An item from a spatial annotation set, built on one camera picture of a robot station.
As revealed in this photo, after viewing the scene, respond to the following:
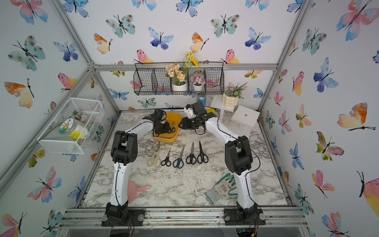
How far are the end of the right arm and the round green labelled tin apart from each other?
46 cm

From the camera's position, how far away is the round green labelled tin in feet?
2.11

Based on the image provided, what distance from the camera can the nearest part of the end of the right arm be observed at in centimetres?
71

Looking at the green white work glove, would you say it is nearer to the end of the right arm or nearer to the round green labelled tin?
the end of the right arm

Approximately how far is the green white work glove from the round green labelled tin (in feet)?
2.24

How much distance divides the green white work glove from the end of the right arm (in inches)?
13.6

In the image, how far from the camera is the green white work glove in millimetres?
802
